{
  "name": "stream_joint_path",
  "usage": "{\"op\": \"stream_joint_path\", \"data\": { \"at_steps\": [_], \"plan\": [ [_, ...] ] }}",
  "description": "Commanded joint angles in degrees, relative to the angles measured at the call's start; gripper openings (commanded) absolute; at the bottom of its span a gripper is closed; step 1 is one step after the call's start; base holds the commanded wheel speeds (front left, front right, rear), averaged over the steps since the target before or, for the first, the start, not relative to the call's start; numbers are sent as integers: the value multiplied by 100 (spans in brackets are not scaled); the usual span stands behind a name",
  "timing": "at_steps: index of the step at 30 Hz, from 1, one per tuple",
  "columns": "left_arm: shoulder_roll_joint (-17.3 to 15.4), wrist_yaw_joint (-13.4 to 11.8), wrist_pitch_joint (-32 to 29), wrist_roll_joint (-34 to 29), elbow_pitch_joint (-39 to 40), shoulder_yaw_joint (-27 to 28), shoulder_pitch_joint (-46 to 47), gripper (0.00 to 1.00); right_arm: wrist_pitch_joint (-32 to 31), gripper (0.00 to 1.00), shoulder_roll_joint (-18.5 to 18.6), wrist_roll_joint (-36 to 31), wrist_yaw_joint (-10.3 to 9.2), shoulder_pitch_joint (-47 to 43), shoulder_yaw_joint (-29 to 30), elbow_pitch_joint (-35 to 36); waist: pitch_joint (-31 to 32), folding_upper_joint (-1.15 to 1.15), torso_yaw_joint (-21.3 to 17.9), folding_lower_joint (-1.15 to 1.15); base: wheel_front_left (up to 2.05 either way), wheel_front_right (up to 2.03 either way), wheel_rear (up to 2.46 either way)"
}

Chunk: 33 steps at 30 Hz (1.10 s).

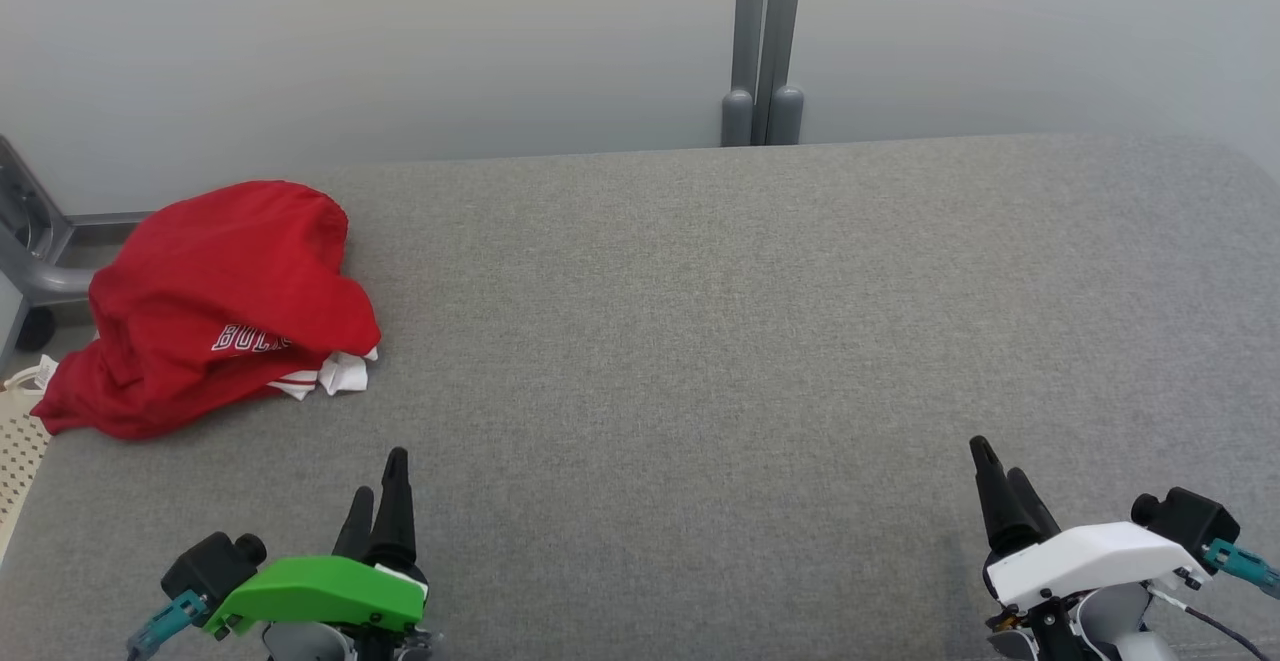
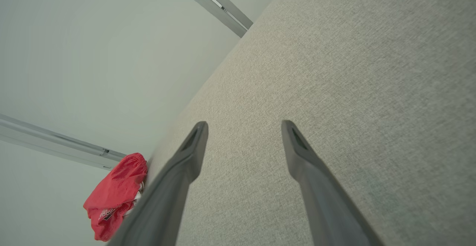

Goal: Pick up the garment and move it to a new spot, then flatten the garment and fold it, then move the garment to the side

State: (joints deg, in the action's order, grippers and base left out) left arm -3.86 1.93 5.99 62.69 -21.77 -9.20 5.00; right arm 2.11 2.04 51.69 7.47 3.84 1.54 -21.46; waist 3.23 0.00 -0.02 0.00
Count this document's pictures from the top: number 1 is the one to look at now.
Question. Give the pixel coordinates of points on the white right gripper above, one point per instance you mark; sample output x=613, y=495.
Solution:
x=1090, y=556

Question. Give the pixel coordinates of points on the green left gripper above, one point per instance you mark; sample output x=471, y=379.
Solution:
x=320, y=589

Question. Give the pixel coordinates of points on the red shorts with white stripe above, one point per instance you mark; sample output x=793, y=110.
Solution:
x=220, y=261

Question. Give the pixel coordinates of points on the cream perforated laundry basket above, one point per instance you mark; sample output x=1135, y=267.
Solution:
x=18, y=451

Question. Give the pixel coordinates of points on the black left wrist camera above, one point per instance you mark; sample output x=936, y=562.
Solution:
x=208, y=566

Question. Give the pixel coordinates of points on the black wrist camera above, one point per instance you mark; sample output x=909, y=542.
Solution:
x=1190, y=521
x=208, y=566

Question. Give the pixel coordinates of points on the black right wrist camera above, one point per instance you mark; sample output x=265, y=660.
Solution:
x=1190, y=521

